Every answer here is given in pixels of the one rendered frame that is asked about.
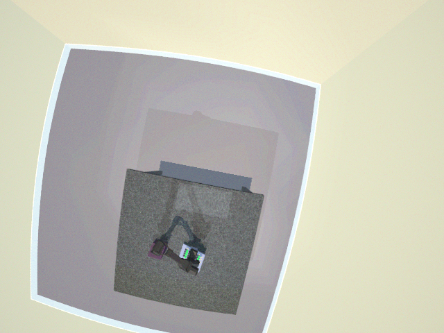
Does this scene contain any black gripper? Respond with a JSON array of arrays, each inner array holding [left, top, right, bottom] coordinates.
[[187, 249, 198, 262]]

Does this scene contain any blue-grey switch panel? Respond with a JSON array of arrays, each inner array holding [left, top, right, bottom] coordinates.
[[179, 244, 205, 272]]

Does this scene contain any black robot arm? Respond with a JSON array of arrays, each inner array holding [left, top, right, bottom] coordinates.
[[151, 240, 200, 276]]

